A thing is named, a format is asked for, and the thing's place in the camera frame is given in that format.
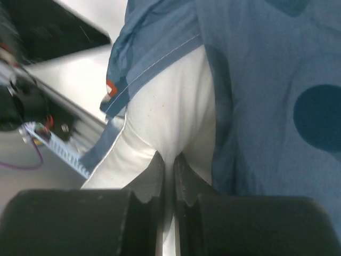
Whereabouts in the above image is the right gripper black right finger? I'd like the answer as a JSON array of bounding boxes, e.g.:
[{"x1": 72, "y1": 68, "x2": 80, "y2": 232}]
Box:
[{"x1": 174, "y1": 155, "x2": 340, "y2": 255}]

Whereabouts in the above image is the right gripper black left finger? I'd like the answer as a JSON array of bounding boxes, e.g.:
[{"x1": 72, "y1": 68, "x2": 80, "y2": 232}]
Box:
[{"x1": 1, "y1": 154, "x2": 164, "y2": 255}]

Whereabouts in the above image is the white pillow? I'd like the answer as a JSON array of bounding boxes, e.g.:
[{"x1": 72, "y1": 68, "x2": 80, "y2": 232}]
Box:
[{"x1": 84, "y1": 46, "x2": 215, "y2": 255}]

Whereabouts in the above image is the blue patterned pillowcase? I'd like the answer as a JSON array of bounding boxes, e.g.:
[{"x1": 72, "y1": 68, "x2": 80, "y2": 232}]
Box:
[{"x1": 82, "y1": 1, "x2": 340, "y2": 222}]

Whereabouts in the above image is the white slotted cable duct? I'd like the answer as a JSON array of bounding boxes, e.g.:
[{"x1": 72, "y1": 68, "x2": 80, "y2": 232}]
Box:
[{"x1": 23, "y1": 122, "x2": 91, "y2": 179}]

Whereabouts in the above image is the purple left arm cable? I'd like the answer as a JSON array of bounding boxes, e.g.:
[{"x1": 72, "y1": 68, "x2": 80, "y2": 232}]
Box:
[{"x1": 0, "y1": 138, "x2": 44, "y2": 170}]

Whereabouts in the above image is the aluminium mounting rail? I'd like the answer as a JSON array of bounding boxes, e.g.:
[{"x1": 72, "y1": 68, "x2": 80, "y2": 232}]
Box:
[{"x1": 27, "y1": 46, "x2": 111, "y2": 149}]

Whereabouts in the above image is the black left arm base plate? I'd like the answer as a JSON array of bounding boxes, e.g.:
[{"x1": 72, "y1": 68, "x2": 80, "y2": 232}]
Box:
[{"x1": 1, "y1": 0, "x2": 111, "y2": 65}]

